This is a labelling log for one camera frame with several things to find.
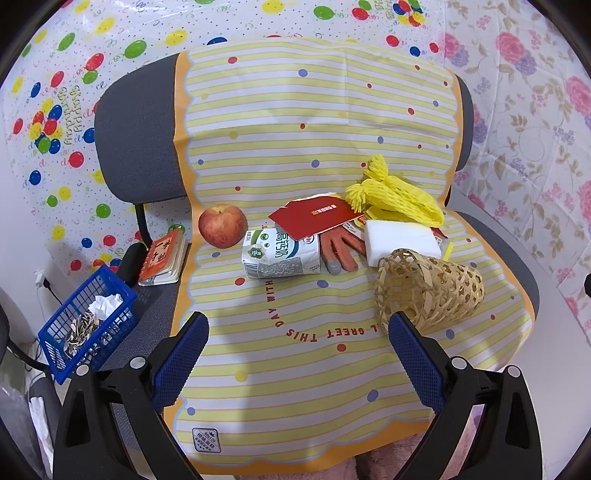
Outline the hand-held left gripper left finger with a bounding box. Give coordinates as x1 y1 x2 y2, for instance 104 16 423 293
53 310 211 480

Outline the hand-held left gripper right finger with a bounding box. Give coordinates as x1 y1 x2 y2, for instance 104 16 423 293
388 310 546 480

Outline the woven bamboo basket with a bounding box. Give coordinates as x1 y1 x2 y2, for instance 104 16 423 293
374 248 485 330

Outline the white foam block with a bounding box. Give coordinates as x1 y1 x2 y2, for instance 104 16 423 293
364 219 443 268

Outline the orange knitted glove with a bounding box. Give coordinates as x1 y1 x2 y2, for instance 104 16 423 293
318 226 368 276

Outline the white green milk carton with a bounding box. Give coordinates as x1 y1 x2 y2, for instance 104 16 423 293
241 227 321 280

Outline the yellow foam fruit net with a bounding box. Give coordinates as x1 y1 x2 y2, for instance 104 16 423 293
361 154 437 204
345 179 445 227

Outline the red paper envelope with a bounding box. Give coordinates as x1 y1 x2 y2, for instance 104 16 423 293
269 194 365 241

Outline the blue plastic basket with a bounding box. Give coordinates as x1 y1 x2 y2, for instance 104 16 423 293
38 264 138 385

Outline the crumpled white tissue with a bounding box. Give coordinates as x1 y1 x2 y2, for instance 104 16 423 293
88 294 124 319

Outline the pink fluffy rug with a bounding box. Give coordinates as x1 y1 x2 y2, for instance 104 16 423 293
318 406 485 480

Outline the pile of sunflower seed shells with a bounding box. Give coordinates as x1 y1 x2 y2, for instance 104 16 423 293
62 311 102 361

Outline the orange cover notebook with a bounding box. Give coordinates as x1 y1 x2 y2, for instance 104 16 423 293
137 231 189 287

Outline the red apple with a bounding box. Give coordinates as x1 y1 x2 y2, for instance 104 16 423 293
198 205 249 248

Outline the grey office chair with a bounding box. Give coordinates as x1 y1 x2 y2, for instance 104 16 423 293
60 53 541 462

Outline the yellow striped dotted sheet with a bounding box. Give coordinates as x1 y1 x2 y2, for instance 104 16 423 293
168 37 536 478

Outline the floral print plastic sheet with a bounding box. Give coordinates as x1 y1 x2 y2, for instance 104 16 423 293
434 0 591 324

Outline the balloon print plastic sheet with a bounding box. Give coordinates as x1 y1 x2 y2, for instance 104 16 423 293
0 0 446 324

